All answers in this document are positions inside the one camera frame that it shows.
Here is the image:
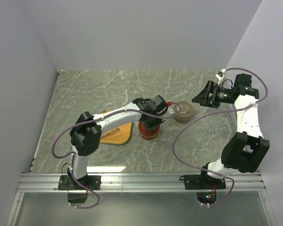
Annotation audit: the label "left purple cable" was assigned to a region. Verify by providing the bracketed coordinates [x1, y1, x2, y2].
[51, 101, 183, 209]

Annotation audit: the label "metal tongs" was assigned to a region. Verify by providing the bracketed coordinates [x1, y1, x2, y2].
[101, 127, 120, 138]

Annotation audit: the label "purple cable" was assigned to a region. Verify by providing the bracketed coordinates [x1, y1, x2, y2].
[51, 101, 183, 209]
[172, 67, 269, 207]

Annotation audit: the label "red-sided metal tin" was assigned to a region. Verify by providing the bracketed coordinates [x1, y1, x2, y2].
[139, 132, 158, 140]

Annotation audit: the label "red round lid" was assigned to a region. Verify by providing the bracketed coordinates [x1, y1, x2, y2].
[138, 122, 160, 134]

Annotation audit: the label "brown round lid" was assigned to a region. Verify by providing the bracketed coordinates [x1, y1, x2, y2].
[177, 101, 194, 117]

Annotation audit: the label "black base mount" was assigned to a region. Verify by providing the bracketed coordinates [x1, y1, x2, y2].
[179, 174, 226, 207]
[58, 162, 101, 209]

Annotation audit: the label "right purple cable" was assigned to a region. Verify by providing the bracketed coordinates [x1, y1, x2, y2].
[172, 67, 269, 207]

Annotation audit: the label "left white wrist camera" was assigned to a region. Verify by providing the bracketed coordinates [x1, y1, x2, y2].
[164, 101, 180, 119]

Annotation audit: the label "brown-sided metal tin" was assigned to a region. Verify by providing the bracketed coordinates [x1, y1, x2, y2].
[175, 116, 192, 123]

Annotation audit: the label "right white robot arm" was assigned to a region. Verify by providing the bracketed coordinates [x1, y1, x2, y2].
[192, 73, 270, 188]

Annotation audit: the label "woven bamboo tray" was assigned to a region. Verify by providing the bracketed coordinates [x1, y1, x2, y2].
[100, 123, 133, 145]

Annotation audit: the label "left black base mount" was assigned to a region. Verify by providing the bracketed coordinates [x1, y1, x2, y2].
[58, 162, 101, 209]

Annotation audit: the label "aluminium frame rail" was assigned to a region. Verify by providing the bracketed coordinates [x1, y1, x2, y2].
[7, 172, 277, 226]

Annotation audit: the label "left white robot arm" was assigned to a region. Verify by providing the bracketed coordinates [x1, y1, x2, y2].
[69, 95, 174, 189]

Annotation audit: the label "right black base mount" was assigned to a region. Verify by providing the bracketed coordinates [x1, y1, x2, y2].
[179, 174, 226, 207]

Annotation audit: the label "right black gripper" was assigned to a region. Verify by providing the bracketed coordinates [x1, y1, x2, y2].
[191, 81, 233, 109]

